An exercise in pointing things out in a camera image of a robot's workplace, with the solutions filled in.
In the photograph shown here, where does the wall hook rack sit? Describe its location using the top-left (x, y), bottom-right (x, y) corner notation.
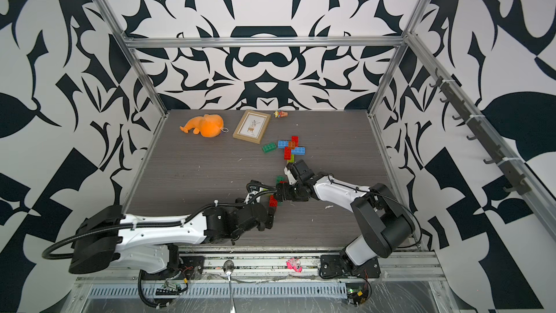
top-left (431, 71), bottom-right (531, 196)

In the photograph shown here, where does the orange plush toy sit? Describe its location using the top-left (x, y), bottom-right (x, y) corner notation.
top-left (180, 114), bottom-right (226, 138)

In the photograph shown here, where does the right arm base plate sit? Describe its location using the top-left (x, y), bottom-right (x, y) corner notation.
top-left (319, 255), bottom-right (381, 280)

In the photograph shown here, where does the dark green lego brick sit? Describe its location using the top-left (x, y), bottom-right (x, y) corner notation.
top-left (261, 143), bottom-right (278, 154)

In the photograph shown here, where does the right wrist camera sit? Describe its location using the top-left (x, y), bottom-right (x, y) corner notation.
top-left (284, 165), bottom-right (297, 185)

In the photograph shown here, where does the wooden picture frame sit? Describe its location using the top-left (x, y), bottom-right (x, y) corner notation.
top-left (233, 110), bottom-right (271, 144)

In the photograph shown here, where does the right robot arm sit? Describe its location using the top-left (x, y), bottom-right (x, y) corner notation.
top-left (275, 160), bottom-right (418, 268)

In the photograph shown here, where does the blue lego brick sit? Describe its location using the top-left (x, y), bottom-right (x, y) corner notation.
top-left (290, 146), bottom-right (306, 155)
top-left (278, 140), bottom-right (290, 149)

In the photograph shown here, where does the metal spoon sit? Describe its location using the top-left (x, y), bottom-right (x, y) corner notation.
top-left (222, 259), bottom-right (236, 313)

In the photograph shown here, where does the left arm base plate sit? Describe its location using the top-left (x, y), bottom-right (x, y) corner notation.
top-left (141, 256), bottom-right (206, 281)

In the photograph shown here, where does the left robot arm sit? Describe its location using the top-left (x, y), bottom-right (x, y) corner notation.
top-left (41, 181), bottom-right (277, 275)

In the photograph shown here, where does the pink toy on rail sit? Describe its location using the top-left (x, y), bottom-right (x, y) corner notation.
top-left (286, 257), bottom-right (303, 273)

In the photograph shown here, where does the small toy figure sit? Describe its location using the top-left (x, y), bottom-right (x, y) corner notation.
top-left (274, 111), bottom-right (288, 118)

